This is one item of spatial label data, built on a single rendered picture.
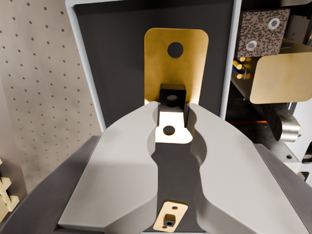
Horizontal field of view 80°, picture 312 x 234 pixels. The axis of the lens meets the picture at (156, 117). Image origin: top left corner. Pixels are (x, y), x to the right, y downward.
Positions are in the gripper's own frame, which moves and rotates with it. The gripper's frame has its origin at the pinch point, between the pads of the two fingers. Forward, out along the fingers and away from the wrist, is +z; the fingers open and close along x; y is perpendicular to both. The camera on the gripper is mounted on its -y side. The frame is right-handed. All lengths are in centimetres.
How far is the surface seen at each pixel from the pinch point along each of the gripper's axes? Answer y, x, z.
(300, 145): 21.2, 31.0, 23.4
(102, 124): 6.5, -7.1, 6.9
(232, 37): -3.0, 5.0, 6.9
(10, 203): 199, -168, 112
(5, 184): 171, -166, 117
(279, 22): -3.9, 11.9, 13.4
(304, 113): 13.1, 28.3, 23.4
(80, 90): 25, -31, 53
